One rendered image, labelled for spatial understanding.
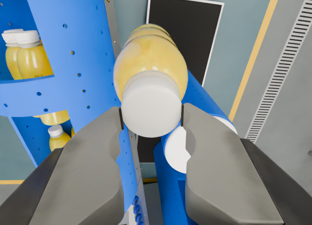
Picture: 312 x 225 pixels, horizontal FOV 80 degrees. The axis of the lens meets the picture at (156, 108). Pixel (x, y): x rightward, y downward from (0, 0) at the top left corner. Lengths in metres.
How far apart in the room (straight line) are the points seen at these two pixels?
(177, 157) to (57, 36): 0.55
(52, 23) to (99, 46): 0.09
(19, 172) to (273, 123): 2.78
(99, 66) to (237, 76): 1.61
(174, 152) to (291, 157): 2.39
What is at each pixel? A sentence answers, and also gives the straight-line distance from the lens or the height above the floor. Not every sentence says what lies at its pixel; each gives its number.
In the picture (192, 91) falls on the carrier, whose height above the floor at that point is 0.84.
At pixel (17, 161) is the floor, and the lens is 2.44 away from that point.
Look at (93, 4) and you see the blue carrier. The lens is 0.40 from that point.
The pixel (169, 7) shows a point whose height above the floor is 0.15.
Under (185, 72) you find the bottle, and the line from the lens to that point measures 0.16.
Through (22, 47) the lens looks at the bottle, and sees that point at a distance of 0.44.
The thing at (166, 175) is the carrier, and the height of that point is 0.56.
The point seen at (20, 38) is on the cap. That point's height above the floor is 1.16.
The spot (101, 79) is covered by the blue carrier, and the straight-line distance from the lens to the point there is 0.41.
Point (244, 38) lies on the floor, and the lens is 1.81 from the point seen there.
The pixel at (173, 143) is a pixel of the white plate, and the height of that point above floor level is 1.04.
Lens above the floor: 1.54
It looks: 60 degrees down
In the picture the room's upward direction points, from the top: 167 degrees clockwise
